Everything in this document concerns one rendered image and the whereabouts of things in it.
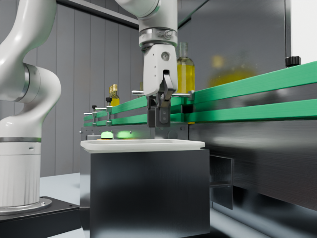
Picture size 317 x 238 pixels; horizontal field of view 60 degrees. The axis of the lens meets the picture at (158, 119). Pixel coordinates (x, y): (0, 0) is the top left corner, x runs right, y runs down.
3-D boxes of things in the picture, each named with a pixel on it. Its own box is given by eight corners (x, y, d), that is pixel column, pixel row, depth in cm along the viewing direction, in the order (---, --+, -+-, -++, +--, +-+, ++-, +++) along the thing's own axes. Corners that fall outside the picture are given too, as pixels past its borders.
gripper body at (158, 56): (183, 38, 56) (183, 93, 56) (165, 51, 66) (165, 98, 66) (148, 34, 54) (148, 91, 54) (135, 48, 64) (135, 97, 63)
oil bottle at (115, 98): (119, 126, 182) (120, 84, 183) (111, 126, 180) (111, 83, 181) (117, 126, 188) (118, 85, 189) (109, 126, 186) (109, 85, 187)
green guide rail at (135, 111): (159, 122, 73) (159, 91, 73) (155, 122, 73) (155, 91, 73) (84, 126, 236) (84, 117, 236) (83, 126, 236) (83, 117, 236)
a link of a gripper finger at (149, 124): (161, 97, 62) (161, 127, 62) (156, 99, 65) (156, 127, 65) (147, 97, 61) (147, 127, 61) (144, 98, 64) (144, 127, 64)
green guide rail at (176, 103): (184, 122, 76) (184, 93, 76) (180, 122, 75) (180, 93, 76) (93, 126, 239) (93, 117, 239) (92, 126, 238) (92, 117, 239)
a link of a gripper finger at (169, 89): (176, 74, 52) (171, 102, 54) (162, 65, 59) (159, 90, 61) (170, 74, 52) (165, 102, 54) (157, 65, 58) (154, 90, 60)
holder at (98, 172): (234, 228, 53) (233, 148, 54) (89, 251, 43) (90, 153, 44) (192, 205, 69) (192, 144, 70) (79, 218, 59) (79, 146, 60)
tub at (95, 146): (211, 189, 51) (211, 142, 52) (88, 200, 43) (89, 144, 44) (172, 174, 68) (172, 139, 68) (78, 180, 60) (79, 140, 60)
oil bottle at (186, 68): (196, 124, 86) (195, 56, 87) (179, 124, 84) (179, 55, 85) (187, 124, 91) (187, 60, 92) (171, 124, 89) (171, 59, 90)
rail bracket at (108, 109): (112, 126, 124) (112, 97, 124) (95, 126, 121) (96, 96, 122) (111, 126, 128) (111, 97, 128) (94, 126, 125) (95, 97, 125)
